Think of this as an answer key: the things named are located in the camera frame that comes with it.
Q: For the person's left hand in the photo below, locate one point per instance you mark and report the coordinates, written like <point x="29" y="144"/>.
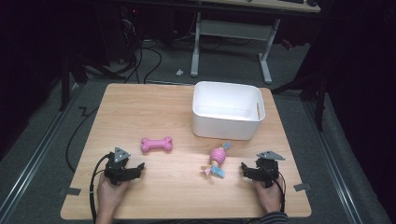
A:
<point x="109" y="194"/>

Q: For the grey tape piece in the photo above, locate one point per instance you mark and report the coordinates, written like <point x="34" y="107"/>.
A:
<point x="302" y="187"/>
<point x="73" y="191"/>

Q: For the pink bone toy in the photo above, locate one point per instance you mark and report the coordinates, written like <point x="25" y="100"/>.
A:
<point x="156" y="144"/>

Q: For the small red object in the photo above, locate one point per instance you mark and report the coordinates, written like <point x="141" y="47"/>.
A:
<point x="287" y="44"/>

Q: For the black metal stand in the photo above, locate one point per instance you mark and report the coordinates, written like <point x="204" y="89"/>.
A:
<point x="65" y="87"/>
<point x="320" y="105"/>

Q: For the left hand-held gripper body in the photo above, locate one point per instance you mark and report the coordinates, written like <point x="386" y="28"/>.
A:
<point x="115" y="169"/>

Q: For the white-legged wooden desk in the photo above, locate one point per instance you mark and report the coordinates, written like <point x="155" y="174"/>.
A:
<point x="233" y="29"/>

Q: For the white plastic bin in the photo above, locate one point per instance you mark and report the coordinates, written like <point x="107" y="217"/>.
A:
<point x="225" y="124"/>

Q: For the small white scrap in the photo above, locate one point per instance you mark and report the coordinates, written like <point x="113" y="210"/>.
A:
<point x="179" y="72"/>

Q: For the metal floor rail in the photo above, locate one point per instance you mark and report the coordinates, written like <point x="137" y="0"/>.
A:
<point x="34" y="158"/>
<point x="333" y="161"/>

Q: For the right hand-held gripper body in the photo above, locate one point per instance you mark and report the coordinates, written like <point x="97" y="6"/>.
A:
<point x="268" y="171"/>

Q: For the dark computer tower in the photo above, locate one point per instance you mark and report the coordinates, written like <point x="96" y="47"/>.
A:
<point x="120" y="34"/>

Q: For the person's right hand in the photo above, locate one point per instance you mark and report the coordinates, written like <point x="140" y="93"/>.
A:
<point x="269" y="197"/>

